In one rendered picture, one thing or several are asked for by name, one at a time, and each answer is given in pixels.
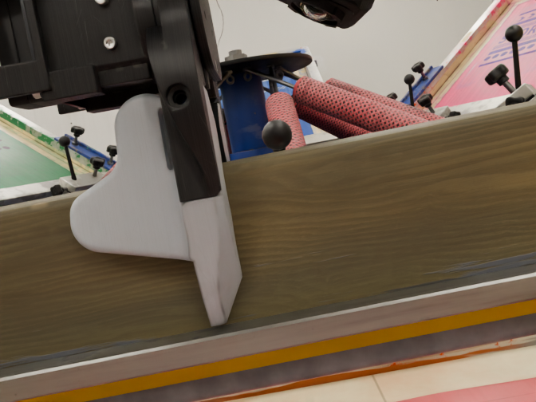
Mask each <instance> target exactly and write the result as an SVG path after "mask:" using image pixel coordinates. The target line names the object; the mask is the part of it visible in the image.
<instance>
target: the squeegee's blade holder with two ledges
mask: <svg viewBox="0 0 536 402"><path fill-rule="evenodd" d="M534 299H536V263H535V264H531V265H527V266H520V267H515V268H511V269H507V270H500V271H495V272H491V273H487V274H480V275H475V276H470V277H466V278H459V279H455V280H450V281H446V282H439V283H435V284H431V285H426V286H419V287H414V288H410V289H406V290H398V291H394V292H390V293H386V294H378V295H374V296H370V297H366V298H358V299H353V300H349V301H342V302H338V303H333V304H329V305H322V306H318V307H313V308H309V309H302V310H297V311H293V312H288V313H281V314H277V315H273V316H269V317H261V318H257V319H253V320H249V321H241V322H236V323H232V324H228V325H221V326H216V327H212V328H208V329H201V330H196V331H192V332H188V333H181V334H176V335H171V336H167V337H160V338H156V339H151V340H147V341H140V342H136V343H131V344H127V345H120V346H115V347H111V348H106V349H99V350H95V351H91V352H87V353H79V354H75V355H71V356H67V357H59V358H54V359H50V360H46V361H39V362H34V363H30V364H26V365H19V366H14V367H10V368H3V369H0V402H16V401H20V400H28V399H32V398H36V397H40V396H48V395H53V394H57V393H61V392H68V391H73V390H77V389H81V388H88V387H92V386H97V385H102V384H109V383H113V382H117V381H122V380H129V379H133V378H137V377H142V376H150V375H154V374H158V373H162V372H170V371H174V370H178V369H185V368H190V367H194V366H199V365H206V364H210V363H215V362H219V361H226V360H230V359H235V358H239V357H246V356H251V355H255V354H259V353H267V352H271V351H275V350H279V349H287V348H291V347H295V346H299V345H308V344H312V343H316V342H320V341H327V340H332V339H336V338H340V337H347V336H352V335H357V334H361V333H368V332H372V331H377V330H381V329H388V328H392V327H397V326H401V325H409V324H413V323H417V322H422V321H429V320H433V319H437V318H441V317H449V316H453V315H458V314H462V313H470V312H474V311H478V310H482V309H490V308H494V307H498V306H502V305H510V304H514V303H519V302H526V301H530V300H534Z"/></svg>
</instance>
